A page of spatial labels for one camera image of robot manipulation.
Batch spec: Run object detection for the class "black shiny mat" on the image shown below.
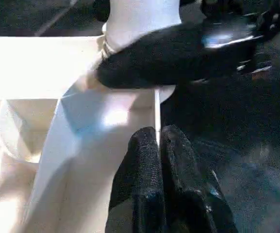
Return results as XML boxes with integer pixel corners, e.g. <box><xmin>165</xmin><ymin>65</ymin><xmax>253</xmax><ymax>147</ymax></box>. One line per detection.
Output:
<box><xmin>0</xmin><ymin>0</ymin><xmax>280</xmax><ymax>233</ymax></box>

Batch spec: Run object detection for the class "white plastic table top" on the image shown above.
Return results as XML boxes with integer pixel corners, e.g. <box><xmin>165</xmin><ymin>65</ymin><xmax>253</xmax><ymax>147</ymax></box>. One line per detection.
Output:
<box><xmin>0</xmin><ymin>35</ymin><xmax>175</xmax><ymax>233</ymax></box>

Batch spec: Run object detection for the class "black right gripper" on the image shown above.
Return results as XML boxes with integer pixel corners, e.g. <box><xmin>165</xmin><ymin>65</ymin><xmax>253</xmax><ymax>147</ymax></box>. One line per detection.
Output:
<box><xmin>200</xmin><ymin>0</ymin><xmax>280</xmax><ymax>42</ymax></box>

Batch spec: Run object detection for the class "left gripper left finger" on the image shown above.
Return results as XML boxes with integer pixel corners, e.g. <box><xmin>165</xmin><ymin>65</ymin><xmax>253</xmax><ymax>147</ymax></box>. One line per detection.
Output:
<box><xmin>105</xmin><ymin>125</ymin><xmax>166</xmax><ymax>233</ymax></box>

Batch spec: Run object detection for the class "white plastic table leg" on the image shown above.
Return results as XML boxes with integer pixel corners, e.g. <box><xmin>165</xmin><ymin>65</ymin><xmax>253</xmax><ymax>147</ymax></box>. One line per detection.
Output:
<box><xmin>101</xmin><ymin>0</ymin><xmax>183</xmax><ymax>59</ymax></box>

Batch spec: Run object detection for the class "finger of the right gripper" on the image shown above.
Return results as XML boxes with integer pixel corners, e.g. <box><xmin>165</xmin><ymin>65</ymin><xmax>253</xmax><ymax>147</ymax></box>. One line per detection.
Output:
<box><xmin>94</xmin><ymin>20</ymin><xmax>260</xmax><ymax>90</ymax></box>
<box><xmin>92</xmin><ymin>0</ymin><xmax>112</xmax><ymax>23</ymax></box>

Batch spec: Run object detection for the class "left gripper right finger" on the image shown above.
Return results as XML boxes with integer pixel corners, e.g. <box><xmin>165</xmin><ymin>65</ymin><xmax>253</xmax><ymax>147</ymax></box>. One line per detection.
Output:
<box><xmin>160</xmin><ymin>124</ymin><xmax>238</xmax><ymax>233</ymax></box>

